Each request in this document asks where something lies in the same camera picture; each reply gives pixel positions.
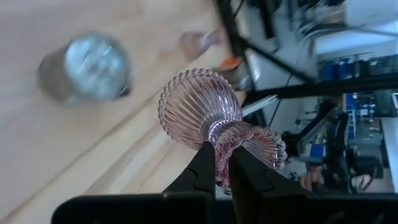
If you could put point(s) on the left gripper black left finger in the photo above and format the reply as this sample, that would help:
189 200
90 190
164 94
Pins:
199 174

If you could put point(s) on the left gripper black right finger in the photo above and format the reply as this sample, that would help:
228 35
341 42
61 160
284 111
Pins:
252 180

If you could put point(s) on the pink ribbed glass candle holder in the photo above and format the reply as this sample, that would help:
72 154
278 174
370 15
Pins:
192 43
199 105

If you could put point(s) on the person's hand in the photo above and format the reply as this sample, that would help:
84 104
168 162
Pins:
311 180

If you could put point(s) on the orange paper tag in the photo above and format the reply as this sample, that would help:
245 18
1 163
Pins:
231 63

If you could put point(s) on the grey metal bracket plate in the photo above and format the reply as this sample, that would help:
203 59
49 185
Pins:
259 105

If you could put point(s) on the black aluminium frame rails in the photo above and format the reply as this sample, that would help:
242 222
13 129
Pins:
230 25

